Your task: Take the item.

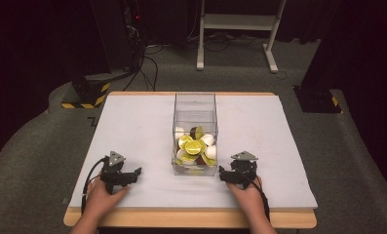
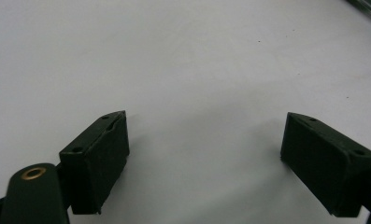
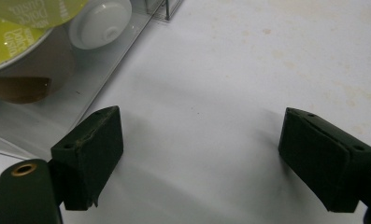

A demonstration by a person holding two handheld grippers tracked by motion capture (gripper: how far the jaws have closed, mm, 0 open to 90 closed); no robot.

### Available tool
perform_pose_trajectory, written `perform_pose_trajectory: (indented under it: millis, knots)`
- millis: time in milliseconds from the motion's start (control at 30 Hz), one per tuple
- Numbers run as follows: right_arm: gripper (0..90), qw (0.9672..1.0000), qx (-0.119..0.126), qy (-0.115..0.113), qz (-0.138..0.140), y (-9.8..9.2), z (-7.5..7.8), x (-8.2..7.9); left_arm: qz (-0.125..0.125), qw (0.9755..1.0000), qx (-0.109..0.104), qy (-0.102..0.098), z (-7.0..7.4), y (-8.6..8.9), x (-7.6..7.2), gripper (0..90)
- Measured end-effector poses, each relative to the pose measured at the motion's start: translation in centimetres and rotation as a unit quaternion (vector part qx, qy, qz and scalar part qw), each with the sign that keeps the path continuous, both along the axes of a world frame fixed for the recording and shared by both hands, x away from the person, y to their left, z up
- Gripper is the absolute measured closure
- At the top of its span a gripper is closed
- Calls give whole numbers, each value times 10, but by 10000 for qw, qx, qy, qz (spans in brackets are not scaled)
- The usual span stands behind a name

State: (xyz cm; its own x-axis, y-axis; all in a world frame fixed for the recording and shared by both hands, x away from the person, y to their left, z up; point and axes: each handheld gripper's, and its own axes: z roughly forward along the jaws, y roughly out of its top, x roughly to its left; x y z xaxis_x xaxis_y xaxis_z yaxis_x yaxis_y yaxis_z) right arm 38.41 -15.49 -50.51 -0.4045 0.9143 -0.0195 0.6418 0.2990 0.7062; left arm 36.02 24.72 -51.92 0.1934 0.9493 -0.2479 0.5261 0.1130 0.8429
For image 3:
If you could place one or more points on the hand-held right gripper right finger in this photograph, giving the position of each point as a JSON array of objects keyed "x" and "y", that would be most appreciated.
[{"x": 317, "y": 161}]

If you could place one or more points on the yellow-green lid coffee capsule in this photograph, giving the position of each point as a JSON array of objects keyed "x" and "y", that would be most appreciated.
[{"x": 39, "y": 11}]

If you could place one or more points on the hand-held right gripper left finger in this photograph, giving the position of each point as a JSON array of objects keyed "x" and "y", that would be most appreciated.
[{"x": 89, "y": 161}]

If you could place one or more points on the white coffee capsule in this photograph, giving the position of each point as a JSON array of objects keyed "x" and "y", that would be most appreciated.
[{"x": 99, "y": 25}]

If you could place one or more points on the brown capsule with yellow-green lid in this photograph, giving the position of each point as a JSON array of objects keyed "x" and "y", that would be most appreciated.
[{"x": 24, "y": 62}]

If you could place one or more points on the clear acrylic organizer box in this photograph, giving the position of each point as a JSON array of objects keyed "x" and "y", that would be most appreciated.
[{"x": 89, "y": 81}]

